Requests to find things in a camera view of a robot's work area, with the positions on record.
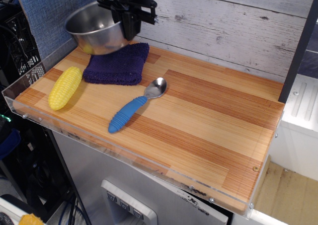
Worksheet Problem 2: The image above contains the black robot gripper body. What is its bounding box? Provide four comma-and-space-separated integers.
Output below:
97, 0, 157, 24

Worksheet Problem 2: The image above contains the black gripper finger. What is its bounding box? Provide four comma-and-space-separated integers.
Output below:
111, 7, 124, 23
122, 12, 141, 41

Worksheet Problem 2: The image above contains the stainless steel bowl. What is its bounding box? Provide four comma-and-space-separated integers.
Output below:
64, 1, 130, 55

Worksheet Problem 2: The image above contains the purple folded towel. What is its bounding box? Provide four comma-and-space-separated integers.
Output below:
83, 43, 150, 85

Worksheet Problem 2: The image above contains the yellow toy corn cob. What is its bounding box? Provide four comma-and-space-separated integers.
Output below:
48, 67, 82, 111

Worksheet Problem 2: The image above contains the black plastic crate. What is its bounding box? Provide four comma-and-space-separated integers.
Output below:
0, 11, 41, 75

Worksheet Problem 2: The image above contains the clear acrylic table guard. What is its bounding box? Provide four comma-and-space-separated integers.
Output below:
4, 47, 283, 225

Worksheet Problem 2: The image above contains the toy fridge dispenser panel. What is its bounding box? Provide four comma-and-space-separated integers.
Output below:
101, 179, 158, 225

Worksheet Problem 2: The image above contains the white toy sink counter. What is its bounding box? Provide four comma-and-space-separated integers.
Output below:
269, 75, 318, 180

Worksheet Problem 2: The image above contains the yellow object bottom left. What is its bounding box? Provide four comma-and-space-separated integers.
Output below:
18, 214, 44, 225

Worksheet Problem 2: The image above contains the blue handled metal spoon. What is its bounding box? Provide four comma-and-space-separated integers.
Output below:
108, 77, 167, 133

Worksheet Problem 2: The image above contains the dark vertical post right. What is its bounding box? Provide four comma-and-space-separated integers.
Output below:
278, 0, 318, 103

